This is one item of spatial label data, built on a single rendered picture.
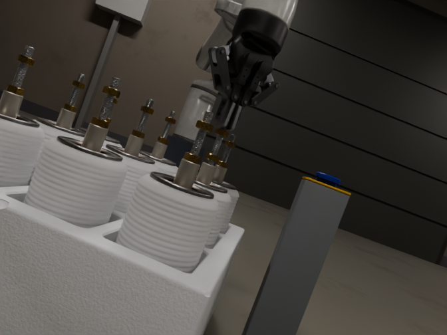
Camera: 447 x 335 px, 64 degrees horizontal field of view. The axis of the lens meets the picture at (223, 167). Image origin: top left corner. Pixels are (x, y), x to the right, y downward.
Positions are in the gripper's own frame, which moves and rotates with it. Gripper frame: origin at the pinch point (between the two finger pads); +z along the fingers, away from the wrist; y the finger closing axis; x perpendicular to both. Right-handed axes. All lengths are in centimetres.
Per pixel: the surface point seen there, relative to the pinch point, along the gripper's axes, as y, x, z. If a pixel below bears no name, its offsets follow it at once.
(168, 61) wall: 138, 309, -66
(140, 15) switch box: 97, 320, -95
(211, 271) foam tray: -5.4, -13.9, 17.6
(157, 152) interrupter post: 0.1, 15.7, 9.3
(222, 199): 0.5, -4.7, 11.3
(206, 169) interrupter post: -0.9, -0.8, 8.3
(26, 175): -20.9, 6.5, 16.6
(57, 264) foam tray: -19.1, -8.2, 20.9
